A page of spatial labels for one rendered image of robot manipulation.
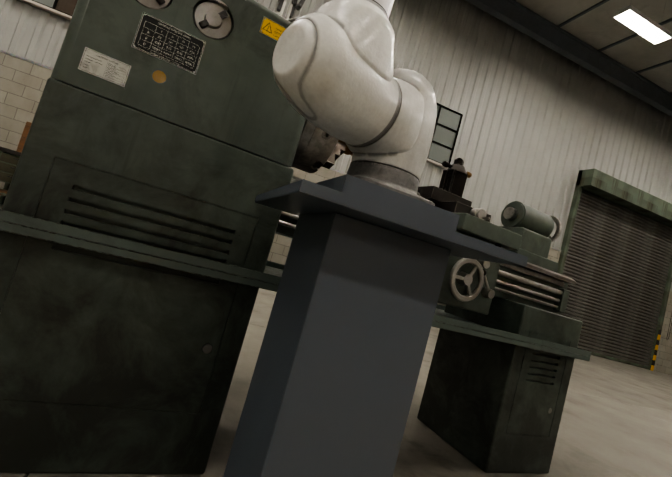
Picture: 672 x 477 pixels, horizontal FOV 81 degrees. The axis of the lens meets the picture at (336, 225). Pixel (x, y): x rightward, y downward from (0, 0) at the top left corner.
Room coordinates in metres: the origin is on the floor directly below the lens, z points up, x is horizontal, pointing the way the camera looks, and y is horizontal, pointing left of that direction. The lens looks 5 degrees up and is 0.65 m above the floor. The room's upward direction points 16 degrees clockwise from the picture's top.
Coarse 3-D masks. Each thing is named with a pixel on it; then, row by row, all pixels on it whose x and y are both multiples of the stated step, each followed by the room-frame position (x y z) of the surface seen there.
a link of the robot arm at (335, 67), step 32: (352, 0) 0.62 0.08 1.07; (384, 0) 0.65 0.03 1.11; (288, 32) 0.61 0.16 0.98; (320, 32) 0.57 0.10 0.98; (352, 32) 0.60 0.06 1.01; (384, 32) 0.63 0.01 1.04; (288, 64) 0.60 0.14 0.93; (320, 64) 0.58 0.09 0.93; (352, 64) 0.60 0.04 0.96; (384, 64) 0.65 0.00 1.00; (288, 96) 0.65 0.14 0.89; (320, 96) 0.61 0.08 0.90; (352, 96) 0.62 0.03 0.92; (384, 96) 0.66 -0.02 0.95; (320, 128) 0.71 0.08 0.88; (352, 128) 0.68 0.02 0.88; (384, 128) 0.71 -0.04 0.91
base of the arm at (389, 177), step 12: (360, 168) 0.78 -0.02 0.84; (372, 168) 0.76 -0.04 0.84; (384, 168) 0.76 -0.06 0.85; (396, 168) 0.76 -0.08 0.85; (372, 180) 0.73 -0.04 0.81; (384, 180) 0.75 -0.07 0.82; (396, 180) 0.76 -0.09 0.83; (408, 180) 0.77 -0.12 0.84; (408, 192) 0.76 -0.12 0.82; (432, 204) 0.77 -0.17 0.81
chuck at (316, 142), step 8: (312, 136) 1.24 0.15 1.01; (320, 136) 1.24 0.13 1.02; (312, 144) 1.25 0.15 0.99; (320, 144) 1.26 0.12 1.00; (328, 144) 1.26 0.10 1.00; (304, 152) 1.27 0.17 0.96; (312, 152) 1.27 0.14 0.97; (320, 152) 1.28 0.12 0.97; (328, 152) 1.28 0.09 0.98; (296, 160) 1.31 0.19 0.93; (304, 160) 1.31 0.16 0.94; (312, 160) 1.30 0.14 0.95; (320, 160) 1.30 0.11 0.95; (304, 168) 1.36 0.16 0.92; (312, 168) 1.35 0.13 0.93
